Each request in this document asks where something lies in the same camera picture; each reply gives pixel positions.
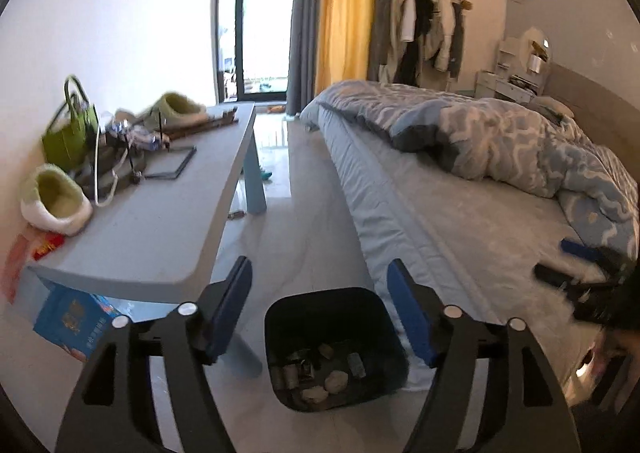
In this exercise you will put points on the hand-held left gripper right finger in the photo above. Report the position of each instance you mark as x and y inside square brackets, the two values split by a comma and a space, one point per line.
[410, 318]

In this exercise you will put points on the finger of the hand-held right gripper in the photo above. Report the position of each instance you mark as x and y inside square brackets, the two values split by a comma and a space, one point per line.
[580, 249]
[550, 274]

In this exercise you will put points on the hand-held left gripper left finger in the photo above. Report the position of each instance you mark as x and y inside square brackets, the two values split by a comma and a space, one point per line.
[227, 313]

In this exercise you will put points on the black trash bin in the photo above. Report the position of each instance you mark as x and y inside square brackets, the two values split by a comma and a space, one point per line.
[320, 318]

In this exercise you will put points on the small brown roll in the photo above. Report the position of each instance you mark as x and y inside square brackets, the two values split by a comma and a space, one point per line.
[326, 350]

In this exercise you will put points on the bed with grey sheet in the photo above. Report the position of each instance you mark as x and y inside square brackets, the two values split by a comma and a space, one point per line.
[450, 213]

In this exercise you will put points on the light blue table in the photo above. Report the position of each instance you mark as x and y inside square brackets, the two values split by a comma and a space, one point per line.
[160, 223]

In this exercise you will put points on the blue plush toy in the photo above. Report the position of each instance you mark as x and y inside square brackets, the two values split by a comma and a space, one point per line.
[265, 174]

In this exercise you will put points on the beige pillow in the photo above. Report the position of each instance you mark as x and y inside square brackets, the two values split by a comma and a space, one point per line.
[555, 106]

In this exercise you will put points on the blue white fleece blanket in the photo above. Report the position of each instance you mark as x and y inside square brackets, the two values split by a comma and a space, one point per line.
[490, 133]

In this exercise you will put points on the grey padded headboard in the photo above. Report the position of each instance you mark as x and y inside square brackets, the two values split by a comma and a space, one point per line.
[600, 103]

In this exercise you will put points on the blue cardboard box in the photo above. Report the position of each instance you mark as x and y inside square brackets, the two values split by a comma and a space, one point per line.
[70, 318]

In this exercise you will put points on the white vanity table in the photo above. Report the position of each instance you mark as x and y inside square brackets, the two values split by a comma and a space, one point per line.
[492, 83]

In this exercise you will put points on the red printed bag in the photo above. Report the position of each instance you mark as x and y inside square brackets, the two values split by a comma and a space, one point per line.
[45, 248]

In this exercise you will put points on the green fuzzy slipper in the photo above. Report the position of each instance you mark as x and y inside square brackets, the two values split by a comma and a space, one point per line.
[175, 110]
[55, 198]

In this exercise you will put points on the green handbag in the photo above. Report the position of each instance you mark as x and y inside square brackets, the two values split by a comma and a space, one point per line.
[67, 143]

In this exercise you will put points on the grey jacket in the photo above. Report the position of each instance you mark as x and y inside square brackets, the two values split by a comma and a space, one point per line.
[457, 43]

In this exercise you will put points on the white puffer jacket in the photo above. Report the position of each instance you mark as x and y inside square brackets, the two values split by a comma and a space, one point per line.
[440, 38]

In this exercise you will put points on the black framed glass door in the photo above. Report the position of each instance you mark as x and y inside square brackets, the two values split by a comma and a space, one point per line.
[230, 33]

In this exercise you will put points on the white shirt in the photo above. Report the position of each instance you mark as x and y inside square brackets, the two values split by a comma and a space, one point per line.
[409, 18]

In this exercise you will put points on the black coat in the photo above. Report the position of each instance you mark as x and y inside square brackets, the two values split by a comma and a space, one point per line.
[420, 8]

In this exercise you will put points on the yellow curtain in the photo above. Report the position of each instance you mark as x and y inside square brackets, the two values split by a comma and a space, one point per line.
[347, 8]

